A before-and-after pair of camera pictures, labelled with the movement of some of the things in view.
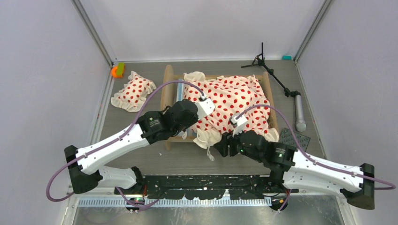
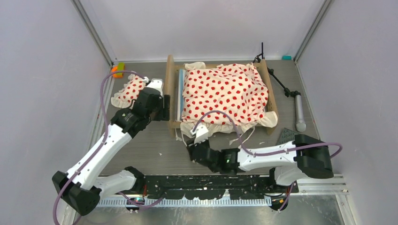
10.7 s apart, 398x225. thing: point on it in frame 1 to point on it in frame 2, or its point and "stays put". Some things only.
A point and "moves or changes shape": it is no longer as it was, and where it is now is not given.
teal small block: x=287 y=57 stays put
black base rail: x=182 y=187 stays put
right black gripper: x=227 y=138 to x=191 y=145
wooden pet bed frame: x=173 y=90 to x=173 y=71
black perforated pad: x=287 y=138 stays put
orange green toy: x=118 y=71 stays put
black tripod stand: x=300 y=119 stays put
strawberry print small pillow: x=132 y=97 stays put
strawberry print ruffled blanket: x=241 y=95 moves or changes shape
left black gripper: x=194 y=120 to x=163 y=114
